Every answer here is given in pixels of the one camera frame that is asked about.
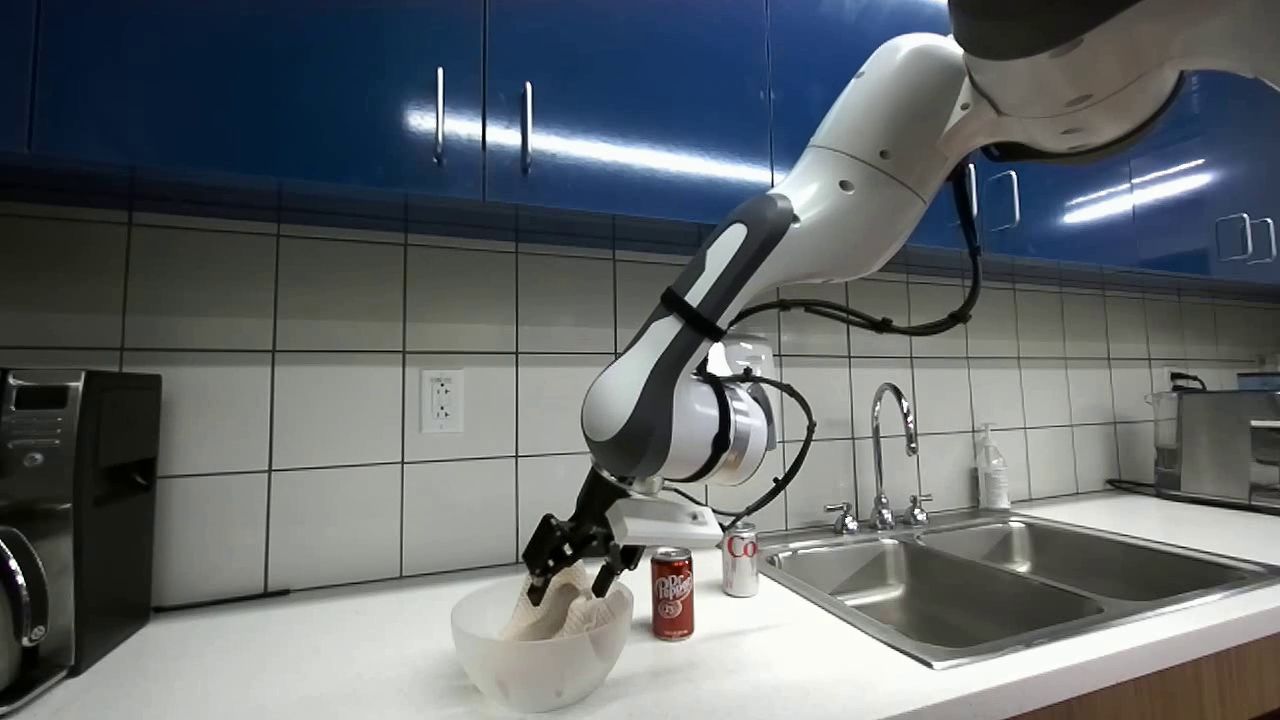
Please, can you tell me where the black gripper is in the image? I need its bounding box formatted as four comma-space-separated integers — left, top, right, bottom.
521, 468, 647, 612

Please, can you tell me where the beige waffle cloth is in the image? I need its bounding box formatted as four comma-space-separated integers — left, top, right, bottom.
513, 557, 631, 650

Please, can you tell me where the translucent white bowl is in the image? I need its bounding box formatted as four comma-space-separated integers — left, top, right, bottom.
449, 564, 640, 718

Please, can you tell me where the red soda can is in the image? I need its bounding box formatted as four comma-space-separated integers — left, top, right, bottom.
647, 543, 701, 644

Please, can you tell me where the silver soda can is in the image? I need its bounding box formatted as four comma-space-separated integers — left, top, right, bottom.
718, 517, 764, 601

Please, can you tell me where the chrome gooseneck faucet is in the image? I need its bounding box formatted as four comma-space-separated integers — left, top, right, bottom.
866, 382, 929, 533

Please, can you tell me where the clear soap pump bottle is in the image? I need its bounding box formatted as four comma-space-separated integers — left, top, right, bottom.
972, 423, 1014, 514

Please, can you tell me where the stainless steel double sink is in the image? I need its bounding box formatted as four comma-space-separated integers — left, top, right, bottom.
759, 514, 1280, 672

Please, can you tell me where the black coffee maker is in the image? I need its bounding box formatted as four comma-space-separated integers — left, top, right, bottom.
0, 366, 165, 718

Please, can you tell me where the steel coffee carafe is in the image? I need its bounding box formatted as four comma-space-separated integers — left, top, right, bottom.
0, 526, 51, 695

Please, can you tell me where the wooden sink front panel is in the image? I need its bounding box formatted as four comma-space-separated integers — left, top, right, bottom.
1014, 634, 1280, 720

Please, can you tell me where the silver countertop appliance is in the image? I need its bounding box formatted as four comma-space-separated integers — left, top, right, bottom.
1166, 367, 1280, 514

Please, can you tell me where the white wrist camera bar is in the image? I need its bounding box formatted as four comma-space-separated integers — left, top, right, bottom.
610, 497, 724, 554

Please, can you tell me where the white wall outlet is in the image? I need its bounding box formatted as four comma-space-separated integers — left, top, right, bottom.
418, 367, 468, 438

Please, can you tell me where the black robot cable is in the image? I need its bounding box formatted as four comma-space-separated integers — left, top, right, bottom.
691, 157, 989, 535

